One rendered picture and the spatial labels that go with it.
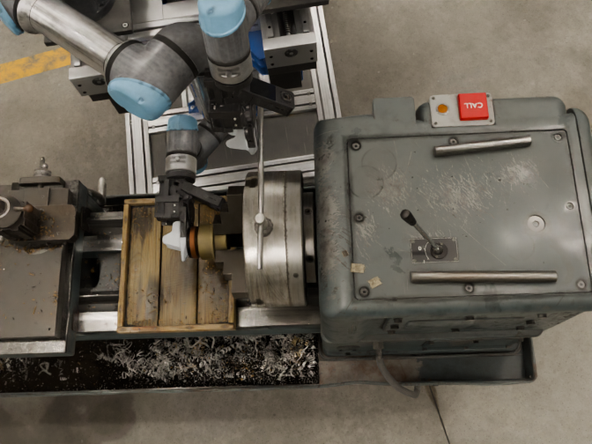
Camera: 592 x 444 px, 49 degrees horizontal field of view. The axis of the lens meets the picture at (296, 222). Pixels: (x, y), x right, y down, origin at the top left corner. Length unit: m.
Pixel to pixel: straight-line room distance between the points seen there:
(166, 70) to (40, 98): 1.86
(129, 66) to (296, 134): 1.31
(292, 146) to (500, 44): 1.08
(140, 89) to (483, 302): 0.79
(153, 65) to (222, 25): 0.30
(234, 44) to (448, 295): 0.63
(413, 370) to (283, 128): 1.10
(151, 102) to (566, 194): 0.86
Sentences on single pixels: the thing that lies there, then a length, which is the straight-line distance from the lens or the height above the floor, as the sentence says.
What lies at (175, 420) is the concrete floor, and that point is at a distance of 2.61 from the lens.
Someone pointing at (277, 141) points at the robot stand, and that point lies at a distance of 2.58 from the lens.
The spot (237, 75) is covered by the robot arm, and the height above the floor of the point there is 1.56.
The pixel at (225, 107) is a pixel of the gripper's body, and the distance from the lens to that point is 1.23.
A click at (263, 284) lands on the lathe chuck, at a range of 1.41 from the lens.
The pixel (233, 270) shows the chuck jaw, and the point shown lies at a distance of 1.49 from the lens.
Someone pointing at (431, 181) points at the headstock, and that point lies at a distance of 1.40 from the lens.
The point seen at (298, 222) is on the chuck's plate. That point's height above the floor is 1.24.
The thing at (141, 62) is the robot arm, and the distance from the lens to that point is 1.36.
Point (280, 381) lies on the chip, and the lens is 2.01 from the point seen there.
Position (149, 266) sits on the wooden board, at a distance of 1.78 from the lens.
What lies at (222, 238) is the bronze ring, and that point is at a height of 1.11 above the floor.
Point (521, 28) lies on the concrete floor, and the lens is 3.17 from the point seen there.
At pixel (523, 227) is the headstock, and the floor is 1.26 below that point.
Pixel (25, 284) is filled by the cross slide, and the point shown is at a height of 0.97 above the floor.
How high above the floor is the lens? 2.54
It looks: 72 degrees down
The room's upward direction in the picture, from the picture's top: 10 degrees counter-clockwise
